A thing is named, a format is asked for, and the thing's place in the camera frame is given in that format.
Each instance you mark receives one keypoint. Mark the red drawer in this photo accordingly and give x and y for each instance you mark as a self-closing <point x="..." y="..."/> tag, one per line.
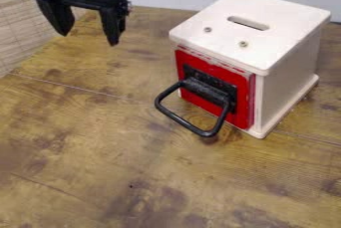
<point x="216" y="89"/>

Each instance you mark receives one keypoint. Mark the white wooden drawer cabinet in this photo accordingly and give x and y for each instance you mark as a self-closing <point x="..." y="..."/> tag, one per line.
<point x="260" y="45"/>

